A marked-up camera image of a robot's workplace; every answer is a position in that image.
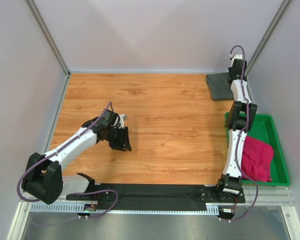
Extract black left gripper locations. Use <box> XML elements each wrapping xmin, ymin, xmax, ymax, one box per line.
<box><xmin>105</xmin><ymin>125</ymin><xmax>132</xmax><ymax>152</ymax></box>

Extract grey t-shirt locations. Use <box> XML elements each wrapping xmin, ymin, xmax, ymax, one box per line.
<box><xmin>206</xmin><ymin>72</ymin><xmax>234</xmax><ymax>101</ymax></box>

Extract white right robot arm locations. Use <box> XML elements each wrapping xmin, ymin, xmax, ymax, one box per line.
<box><xmin>215</xmin><ymin>54</ymin><xmax>257</xmax><ymax>202</ymax></box>

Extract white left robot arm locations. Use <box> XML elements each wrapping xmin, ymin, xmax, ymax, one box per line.
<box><xmin>17</xmin><ymin>109</ymin><xmax>132</xmax><ymax>205</ymax></box>

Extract green plastic tray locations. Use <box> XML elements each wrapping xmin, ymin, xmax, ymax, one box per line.
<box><xmin>226</xmin><ymin>114</ymin><xmax>291</xmax><ymax>187</ymax></box>

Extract pink t-shirt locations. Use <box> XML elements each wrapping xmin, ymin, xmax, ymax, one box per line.
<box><xmin>241</xmin><ymin>136</ymin><xmax>274</xmax><ymax>183</ymax></box>

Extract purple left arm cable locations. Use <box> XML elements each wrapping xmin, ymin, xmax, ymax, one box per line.
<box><xmin>16</xmin><ymin>101</ymin><xmax>120</xmax><ymax>227</ymax></box>

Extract right aluminium corner post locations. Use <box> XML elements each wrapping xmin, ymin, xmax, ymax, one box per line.
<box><xmin>241</xmin><ymin>0</ymin><xmax>293</xmax><ymax>77</ymax></box>

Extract aluminium corner post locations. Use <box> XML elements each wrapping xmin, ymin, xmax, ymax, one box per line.
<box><xmin>241</xmin><ymin>0</ymin><xmax>293</xmax><ymax>77</ymax></box>
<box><xmin>24</xmin><ymin>0</ymin><xmax>71</xmax><ymax>76</ymax></box>

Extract grey slotted cable duct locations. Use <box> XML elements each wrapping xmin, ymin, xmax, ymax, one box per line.
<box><xmin>29</xmin><ymin>201</ymin><xmax>219</xmax><ymax>216</ymax></box>

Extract aluminium frame rail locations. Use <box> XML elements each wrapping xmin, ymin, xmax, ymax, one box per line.
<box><xmin>19</xmin><ymin>181</ymin><xmax>295</xmax><ymax>207</ymax></box>

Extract left aluminium corner post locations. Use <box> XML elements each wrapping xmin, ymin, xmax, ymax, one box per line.
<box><xmin>24</xmin><ymin>0</ymin><xmax>71</xmax><ymax>76</ymax></box>

